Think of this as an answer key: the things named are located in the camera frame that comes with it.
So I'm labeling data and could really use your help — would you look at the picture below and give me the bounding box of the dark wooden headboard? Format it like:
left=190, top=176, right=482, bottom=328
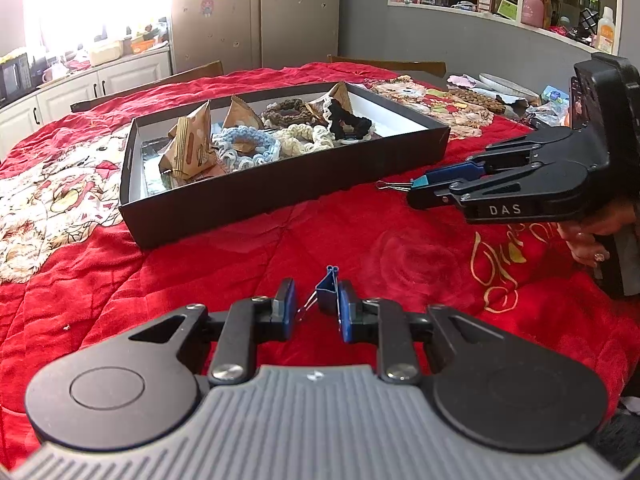
left=70, top=61, right=224, bottom=113
left=326, top=54, right=447, bottom=78

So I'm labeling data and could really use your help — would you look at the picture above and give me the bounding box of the white round plate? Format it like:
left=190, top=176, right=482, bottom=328
left=480, top=73, right=539, bottom=102

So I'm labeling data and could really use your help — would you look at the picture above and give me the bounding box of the brown beaded mat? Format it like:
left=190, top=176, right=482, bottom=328
left=448, top=88, right=506, bottom=115

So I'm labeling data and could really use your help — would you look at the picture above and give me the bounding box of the red patterned bed quilt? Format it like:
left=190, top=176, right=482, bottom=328
left=1, top=63, right=639, bottom=469

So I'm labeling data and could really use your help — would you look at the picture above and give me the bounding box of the blue binder clip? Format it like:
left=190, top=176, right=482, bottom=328
left=296, top=266, right=340, bottom=321

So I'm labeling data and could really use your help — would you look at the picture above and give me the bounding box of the pink jar on shelf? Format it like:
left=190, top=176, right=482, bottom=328
left=521, top=0, right=544, bottom=28

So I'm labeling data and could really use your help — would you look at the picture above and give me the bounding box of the black shallow cardboard box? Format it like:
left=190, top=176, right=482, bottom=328
left=119, top=84, right=450, bottom=249

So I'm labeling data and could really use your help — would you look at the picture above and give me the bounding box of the black white crochet scrunchie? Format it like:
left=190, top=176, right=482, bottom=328
left=328, top=110, right=373, bottom=141

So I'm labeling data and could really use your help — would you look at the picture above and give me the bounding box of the cream crochet scrunchie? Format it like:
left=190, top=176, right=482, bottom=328
left=271, top=124, right=335, bottom=158

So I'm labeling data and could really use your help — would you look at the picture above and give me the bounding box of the light blue crochet scrunchie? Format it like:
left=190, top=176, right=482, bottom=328
left=212, top=126, right=281, bottom=172

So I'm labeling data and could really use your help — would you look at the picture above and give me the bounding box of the brown pyramid packet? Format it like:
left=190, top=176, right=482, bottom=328
left=222, top=96, right=264, bottom=130
left=158, top=102, right=218, bottom=181
left=306, top=81, right=352, bottom=124

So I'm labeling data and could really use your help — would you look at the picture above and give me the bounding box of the dark wooden headboard left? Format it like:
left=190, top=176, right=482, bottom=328
left=70, top=61, right=224, bottom=113

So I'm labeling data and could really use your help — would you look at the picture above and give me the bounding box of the white kitchen cabinet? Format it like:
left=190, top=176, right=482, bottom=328
left=0, top=42, right=171, bottom=159

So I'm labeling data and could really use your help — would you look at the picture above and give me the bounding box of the person's right hand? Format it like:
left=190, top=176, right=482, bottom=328
left=556, top=198, right=639, bottom=268

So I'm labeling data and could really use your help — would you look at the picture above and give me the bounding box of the dark wooden headboard right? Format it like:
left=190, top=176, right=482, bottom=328
left=326, top=54, right=447, bottom=78

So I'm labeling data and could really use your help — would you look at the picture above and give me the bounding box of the silver double-door refrigerator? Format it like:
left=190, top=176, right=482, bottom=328
left=170, top=0, right=340, bottom=73

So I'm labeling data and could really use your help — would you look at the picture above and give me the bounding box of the black microwave oven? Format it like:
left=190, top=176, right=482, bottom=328
left=0, top=53, right=34, bottom=106

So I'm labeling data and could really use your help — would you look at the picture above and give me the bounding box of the brown crochet scrunchie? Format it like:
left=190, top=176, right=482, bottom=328
left=260, top=99, right=321, bottom=129

